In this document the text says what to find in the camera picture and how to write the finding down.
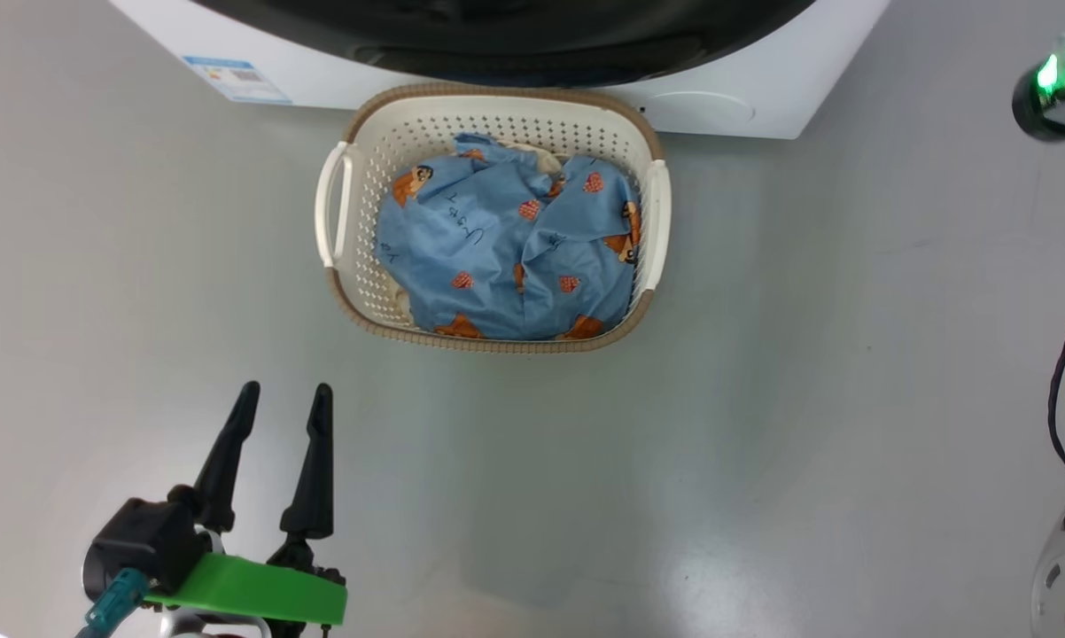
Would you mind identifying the cream perforated laundry basket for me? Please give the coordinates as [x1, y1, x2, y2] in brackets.
[315, 82, 672, 355]

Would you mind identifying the blue bear print garment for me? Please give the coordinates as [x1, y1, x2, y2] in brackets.
[375, 133, 644, 342]

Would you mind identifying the blue white energy label sticker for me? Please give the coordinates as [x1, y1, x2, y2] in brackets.
[183, 56, 292, 105]

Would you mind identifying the teal connector left camera cable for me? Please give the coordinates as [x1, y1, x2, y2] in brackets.
[74, 569, 150, 638]

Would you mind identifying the white front-load washing machine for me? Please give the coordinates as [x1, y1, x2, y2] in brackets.
[110, 0, 892, 140]

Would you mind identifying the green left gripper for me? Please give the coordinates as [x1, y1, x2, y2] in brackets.
[143, 381, 349, 638]

